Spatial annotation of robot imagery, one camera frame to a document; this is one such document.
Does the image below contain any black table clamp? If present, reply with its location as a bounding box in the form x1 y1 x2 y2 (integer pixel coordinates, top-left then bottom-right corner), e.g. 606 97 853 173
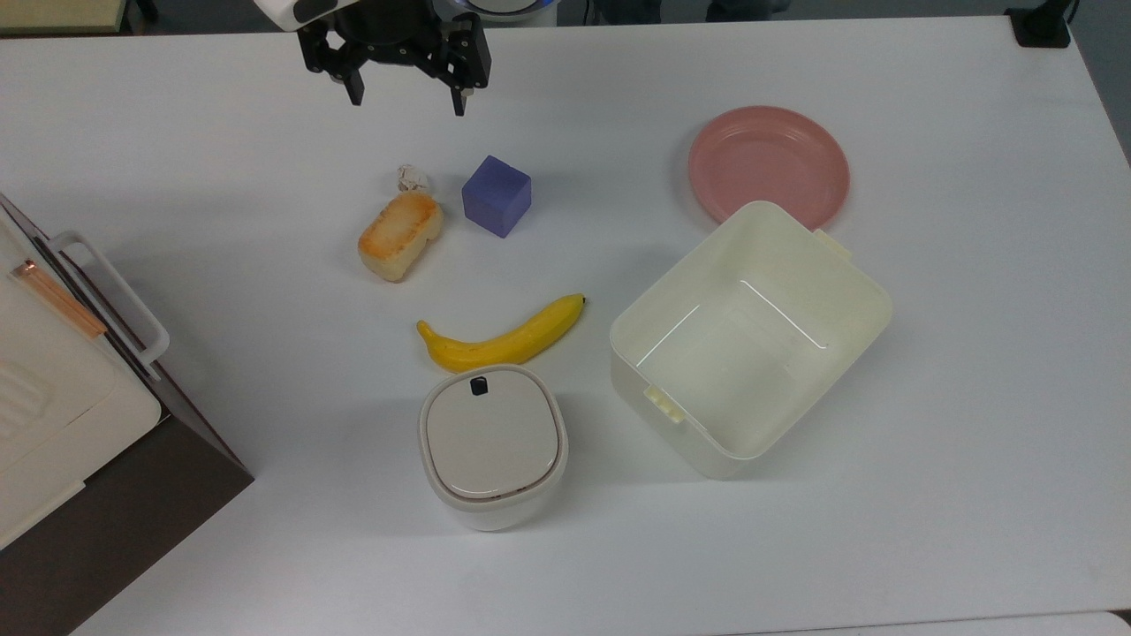
1005 0 1081 49

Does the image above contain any yellow banana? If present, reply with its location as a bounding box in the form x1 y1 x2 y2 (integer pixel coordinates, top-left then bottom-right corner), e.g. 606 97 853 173
416 293 588 375

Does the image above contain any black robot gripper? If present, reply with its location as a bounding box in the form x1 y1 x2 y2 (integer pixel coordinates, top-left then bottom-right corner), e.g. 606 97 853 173
297 0 493 117

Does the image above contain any robot base with blue ring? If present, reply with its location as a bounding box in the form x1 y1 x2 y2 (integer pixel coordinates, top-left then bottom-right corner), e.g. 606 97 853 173
440 0 560 27

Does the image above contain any cream plastic storage box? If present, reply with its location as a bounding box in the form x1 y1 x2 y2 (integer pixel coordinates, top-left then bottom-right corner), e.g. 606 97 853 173
609 200 893 481

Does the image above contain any toasted bread loaf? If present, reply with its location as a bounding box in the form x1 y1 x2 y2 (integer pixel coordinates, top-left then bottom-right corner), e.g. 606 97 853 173
357 192 444 284

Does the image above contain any purple cube block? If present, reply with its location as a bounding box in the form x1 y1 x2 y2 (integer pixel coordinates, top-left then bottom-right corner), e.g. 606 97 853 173
461 155 534 239

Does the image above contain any pink round plate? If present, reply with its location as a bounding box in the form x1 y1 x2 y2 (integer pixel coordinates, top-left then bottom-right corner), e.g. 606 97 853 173
687 105 851 232

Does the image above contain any white oven with handle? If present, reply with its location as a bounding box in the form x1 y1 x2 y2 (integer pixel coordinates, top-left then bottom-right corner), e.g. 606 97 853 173
0 193 255 636

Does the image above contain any beige side table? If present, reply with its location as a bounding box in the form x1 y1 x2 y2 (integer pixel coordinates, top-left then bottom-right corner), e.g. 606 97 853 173
0 0 132 36

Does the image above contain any white trash can with lid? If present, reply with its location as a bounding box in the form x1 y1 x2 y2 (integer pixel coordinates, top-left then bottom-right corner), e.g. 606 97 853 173
418 364 570 533

